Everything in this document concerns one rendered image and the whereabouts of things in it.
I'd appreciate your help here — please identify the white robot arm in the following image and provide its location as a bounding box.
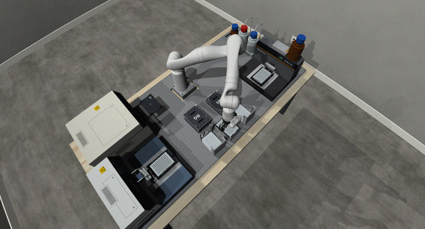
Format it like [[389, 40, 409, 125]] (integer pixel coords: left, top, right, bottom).
[[167, 34, 247, 128]]

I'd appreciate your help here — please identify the white plastic bottle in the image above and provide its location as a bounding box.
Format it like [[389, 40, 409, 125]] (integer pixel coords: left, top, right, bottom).
[[247, 36, 258, 53]]

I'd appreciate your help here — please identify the red bottle cap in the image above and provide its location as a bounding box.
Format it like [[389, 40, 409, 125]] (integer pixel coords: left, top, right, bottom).
[[241, 25, 248, 32]]

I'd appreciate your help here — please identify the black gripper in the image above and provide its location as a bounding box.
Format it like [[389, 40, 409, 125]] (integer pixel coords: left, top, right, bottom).
[[219, 118, 230, 132]]

